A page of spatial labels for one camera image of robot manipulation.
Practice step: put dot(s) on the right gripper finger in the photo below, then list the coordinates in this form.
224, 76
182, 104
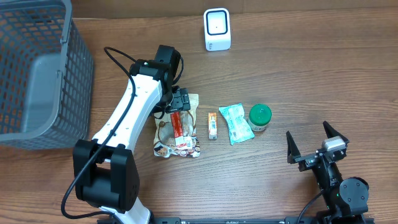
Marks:
293, 152
331, 132

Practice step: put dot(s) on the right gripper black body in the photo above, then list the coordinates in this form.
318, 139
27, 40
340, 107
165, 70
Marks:
313, 157

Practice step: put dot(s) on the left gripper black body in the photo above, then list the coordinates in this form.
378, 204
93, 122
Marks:
181, 101

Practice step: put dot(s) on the green lid jar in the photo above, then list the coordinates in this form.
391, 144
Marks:
259, 117

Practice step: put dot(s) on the teal wet wipes pack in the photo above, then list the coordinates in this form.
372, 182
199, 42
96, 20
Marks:
238, 128

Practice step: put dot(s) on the orange Kleenex tissue pack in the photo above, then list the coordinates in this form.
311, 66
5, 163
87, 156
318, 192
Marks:
212, 126

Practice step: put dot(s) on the red snack stick packet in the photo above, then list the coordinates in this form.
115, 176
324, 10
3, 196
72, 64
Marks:
182, 141

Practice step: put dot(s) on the beige snack pouch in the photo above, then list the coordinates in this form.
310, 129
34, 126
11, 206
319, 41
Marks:
164, 142

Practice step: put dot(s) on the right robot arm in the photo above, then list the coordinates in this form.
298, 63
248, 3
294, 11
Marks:
346, 199

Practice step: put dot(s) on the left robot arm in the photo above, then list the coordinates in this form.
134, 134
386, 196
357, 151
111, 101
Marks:
105, 171

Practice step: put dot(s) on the white barcode scanner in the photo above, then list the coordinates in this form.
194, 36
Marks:
217, 29

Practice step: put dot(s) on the grey plastic mesh basket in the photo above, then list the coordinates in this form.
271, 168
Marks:
47, 74

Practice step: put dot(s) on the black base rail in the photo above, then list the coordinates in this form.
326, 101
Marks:
286, 220

